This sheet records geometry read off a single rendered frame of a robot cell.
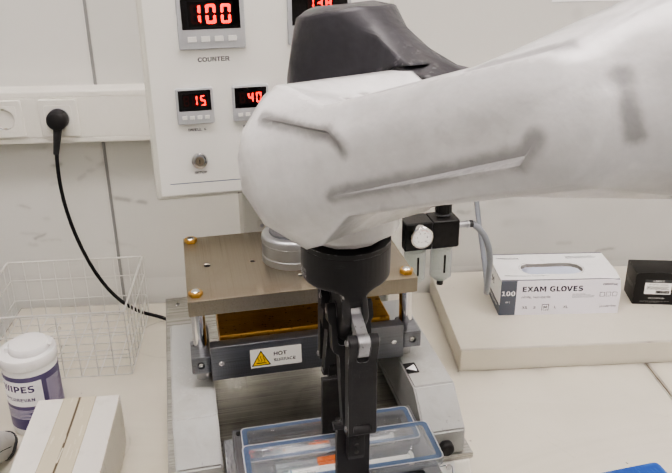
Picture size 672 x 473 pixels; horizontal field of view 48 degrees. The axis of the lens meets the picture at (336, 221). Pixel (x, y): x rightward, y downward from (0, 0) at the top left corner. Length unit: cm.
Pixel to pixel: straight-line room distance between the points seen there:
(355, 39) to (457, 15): 96
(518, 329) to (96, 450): 76
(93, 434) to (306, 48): 74
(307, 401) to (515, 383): 49
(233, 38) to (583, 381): 84
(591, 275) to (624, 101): 120
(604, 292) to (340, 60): 106
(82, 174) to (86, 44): 26
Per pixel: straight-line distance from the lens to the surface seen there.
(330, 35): 53
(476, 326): 143
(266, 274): 91
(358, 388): 62
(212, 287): 89
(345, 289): 60
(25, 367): 125
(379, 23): 53
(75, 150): 156
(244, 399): 101
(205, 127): 101
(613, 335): 146
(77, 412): 119
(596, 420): 132
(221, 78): 100
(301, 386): 102
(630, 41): 33
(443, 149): 35
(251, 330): 90
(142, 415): 131
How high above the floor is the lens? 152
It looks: 23 degrees down
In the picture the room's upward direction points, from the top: 1 degrees counter-clockwise
